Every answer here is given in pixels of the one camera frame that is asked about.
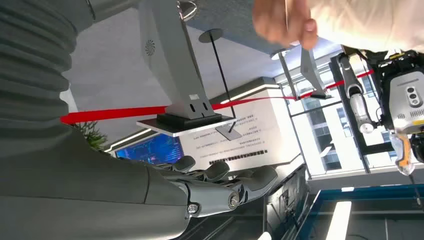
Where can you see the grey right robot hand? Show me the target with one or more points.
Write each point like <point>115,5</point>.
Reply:
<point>82,185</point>

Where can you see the person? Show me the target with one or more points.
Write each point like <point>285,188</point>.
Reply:
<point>364,20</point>

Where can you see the green plant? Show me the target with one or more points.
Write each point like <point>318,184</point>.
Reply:
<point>92,136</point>

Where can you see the small grey kiosk stand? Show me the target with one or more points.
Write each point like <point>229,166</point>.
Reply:
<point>311,71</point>

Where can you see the blue display screen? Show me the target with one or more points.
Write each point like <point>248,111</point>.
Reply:
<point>152,149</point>

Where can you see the red barrier belt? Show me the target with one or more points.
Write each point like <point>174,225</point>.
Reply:
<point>116,114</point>

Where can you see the chrome stanchion base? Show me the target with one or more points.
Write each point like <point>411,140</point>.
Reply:
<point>188,9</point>

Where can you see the chrome stanchion post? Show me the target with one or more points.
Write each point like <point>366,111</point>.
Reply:
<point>287,73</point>

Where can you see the black stanchion post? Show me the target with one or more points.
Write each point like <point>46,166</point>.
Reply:
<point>211,34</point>

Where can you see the black metal frame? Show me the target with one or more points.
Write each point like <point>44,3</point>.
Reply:
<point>346,116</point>

